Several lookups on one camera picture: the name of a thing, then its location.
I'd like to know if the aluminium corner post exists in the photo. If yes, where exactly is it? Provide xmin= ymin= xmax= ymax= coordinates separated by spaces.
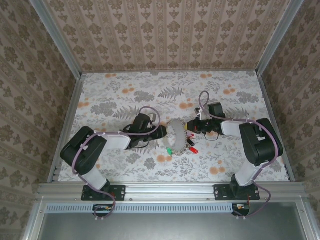
xmin=256 ymin=0 xmax=307 ymax=76
xmin=28 ymin=0 xmax=83 ymax=78

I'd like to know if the grey metal sheet panel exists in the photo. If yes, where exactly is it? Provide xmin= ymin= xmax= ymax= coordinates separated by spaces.
xmin=39 ymin=212 xmax=305 ymax=240

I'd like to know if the black controller board box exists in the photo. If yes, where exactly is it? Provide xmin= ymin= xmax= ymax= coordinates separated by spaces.
xmin=92 ymin=203 xmax=113 ymax=217
xmin=231 ymin=203 xmax=251 ymax=216

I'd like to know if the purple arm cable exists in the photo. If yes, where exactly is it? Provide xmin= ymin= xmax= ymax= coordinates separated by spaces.
xmin=71 ymin=106 xmax=161 ymax=223
xmin=198 ymin=91 xmax=283 ymax=221

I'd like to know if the grey slotted cable duct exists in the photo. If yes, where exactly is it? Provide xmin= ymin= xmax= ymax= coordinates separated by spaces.
xmin=46 ymin=202 xmax=251 ymax=214

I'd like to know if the aluminium side rail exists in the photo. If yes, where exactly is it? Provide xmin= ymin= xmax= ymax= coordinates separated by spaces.
xmin=256 ymin=71 xmax=296 ymax=182
xmin=46 ymin=73 xmax=86 ymax=183

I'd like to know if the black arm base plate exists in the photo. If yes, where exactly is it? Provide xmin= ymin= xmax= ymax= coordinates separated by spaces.
xmin=214 ymin=184 xmax=261 ymax=201
xmin=81 ymin=184 xmax=126 ymax=202

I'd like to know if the floral patterned table cover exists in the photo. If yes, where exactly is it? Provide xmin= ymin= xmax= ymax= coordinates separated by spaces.
xmin=58 ymin=71 xmax=291 ymax=183

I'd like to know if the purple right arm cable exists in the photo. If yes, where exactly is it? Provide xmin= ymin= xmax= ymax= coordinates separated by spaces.
xmin=198 ymin=91 xmax=283 ymax=221

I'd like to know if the wide aluminium extrusion beam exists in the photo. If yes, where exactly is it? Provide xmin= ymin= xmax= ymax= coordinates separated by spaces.
xmin=36 ymin=181 xmax=308 ymax=201

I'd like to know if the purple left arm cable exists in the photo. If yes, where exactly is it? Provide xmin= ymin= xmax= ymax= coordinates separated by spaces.
xmin=71 ymin=106 xmax=161 ymax=223

